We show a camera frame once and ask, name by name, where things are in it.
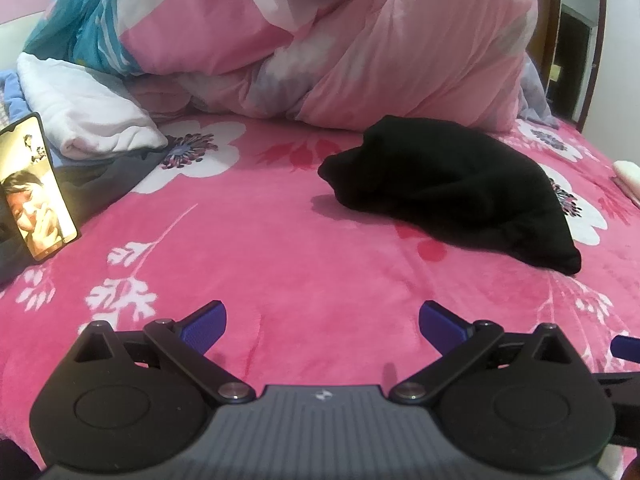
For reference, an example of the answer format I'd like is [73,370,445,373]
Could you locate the pink patterned duvet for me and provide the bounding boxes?
[22,0,561,133]

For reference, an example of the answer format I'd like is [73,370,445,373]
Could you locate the blue cloth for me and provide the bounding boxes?
[0,70,31,126]

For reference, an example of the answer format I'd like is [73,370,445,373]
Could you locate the white folded cloth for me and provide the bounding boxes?
[16,52,168,161]

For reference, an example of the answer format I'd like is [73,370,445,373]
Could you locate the small cream cloth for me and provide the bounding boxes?
[612,160,640,208]

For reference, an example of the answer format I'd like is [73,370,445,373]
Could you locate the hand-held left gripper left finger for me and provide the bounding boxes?
[72,300,257,406]

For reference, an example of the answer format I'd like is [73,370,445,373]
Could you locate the black printed t-shirt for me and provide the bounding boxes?
[317,116,582,276]

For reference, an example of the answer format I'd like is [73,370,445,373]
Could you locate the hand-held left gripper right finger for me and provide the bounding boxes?
[389,301,588,405]

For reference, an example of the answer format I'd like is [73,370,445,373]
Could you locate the pink floral blanket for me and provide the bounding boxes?
[0,110,640,480]

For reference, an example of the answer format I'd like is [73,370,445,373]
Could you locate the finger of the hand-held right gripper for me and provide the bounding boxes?
[611,334,640,361]
[595,371,640,411]

